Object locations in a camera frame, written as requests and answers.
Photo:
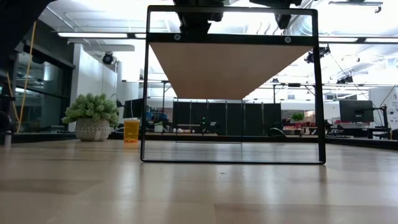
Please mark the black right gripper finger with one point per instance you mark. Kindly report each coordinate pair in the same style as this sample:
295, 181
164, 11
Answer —
283, 21

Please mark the orange medicine bottle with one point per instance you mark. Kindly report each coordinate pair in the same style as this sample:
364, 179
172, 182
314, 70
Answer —
132, 132

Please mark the background black robot arm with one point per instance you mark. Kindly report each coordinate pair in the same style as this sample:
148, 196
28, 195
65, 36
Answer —
205, 124

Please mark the large black ceiling spotlight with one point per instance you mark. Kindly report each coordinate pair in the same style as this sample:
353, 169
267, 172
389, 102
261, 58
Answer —
321, 51

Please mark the long white ceiling light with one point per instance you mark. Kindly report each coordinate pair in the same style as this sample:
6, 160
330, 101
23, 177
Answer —
93, 35
342, 40

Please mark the small black track spotlight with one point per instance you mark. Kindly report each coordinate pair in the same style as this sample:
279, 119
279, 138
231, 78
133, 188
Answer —
345, 79

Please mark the small green background plant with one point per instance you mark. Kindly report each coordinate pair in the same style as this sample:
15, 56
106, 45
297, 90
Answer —
298, 117

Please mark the black partition panels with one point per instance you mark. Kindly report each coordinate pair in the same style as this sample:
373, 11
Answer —
255, 118

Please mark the dark background monitor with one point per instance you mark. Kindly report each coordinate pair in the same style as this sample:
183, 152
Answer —
133, 109

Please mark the black chair back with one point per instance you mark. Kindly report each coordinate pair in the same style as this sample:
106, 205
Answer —
272, 133

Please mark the black computer monitor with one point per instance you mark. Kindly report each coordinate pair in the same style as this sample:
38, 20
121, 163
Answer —
356, 110

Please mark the white printed board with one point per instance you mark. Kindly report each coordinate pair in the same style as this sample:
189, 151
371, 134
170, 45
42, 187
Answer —
381, 96

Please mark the green plant in white pot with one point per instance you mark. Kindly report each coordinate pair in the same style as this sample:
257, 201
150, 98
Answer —
91, 130

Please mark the black frame wooden shelf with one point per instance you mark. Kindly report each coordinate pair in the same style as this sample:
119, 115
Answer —
230, 39

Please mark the black ceiling camera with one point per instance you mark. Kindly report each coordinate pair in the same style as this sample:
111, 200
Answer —
108, 59

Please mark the grey metal post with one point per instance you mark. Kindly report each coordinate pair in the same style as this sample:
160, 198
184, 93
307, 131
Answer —
7, 140

